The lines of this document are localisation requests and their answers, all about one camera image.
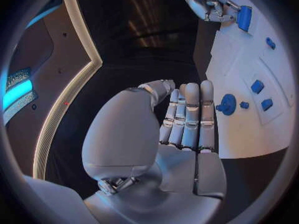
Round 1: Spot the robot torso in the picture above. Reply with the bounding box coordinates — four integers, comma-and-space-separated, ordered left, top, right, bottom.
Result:
1, 0, 203, 200

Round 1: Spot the blue cylinder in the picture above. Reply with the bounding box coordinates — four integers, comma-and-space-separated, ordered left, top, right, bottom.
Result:
236, 5, 253, 32

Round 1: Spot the blue gear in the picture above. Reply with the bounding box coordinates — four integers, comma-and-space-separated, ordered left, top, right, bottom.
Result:
215, 94, 238, 116

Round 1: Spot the glowing light bar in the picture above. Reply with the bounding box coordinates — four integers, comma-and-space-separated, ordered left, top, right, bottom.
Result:
2, 67, 39, 125

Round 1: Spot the blue block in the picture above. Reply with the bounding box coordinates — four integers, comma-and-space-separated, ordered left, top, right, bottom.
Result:
260, 99, 274, 112
250, 79, 266, 95

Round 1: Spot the white task board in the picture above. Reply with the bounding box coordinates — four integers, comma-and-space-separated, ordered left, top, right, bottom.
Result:
205, 0, 297, 159

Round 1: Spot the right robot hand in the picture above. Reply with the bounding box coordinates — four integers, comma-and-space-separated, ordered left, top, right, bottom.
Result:
183, 0, 241, 22

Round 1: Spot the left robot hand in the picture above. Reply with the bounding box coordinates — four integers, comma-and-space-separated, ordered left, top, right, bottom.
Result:
81, 79, 228, 224

